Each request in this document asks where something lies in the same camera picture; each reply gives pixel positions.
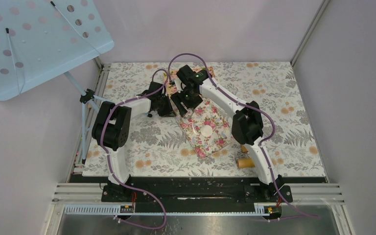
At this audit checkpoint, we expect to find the yellow floral rectangular tray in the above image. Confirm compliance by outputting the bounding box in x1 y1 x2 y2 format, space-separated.
164 67 215 97

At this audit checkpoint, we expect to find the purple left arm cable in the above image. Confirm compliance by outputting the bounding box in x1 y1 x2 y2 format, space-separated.
100 69 170 230

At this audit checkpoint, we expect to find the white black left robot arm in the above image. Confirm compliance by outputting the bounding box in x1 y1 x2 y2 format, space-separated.
92 82 176 201

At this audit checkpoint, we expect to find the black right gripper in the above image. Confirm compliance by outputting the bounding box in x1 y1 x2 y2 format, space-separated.
170 87 203 118

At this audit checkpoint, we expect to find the white dough ball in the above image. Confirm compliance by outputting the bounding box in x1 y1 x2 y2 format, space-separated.
178 109 205 136

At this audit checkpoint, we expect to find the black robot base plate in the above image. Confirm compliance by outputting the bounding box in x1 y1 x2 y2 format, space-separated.
101 177 293 212

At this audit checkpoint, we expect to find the light blue perforated music stand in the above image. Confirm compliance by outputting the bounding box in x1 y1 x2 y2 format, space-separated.
0 0 115 163

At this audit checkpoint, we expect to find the white slotted cable duct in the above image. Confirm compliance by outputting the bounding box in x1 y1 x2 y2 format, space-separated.
64 204 270 216

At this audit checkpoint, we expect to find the floral grey table mat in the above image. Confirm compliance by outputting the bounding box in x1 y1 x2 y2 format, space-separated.
82 61 327 178

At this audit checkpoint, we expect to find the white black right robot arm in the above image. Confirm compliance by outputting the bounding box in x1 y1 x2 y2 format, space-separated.
170 65 283 202

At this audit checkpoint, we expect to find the wooden dough roller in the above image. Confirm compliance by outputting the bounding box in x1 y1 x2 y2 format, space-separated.
236 145 255 169

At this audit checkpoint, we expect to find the round cut dough wrapper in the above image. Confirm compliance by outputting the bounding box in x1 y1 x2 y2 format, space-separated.
200 125 213 137

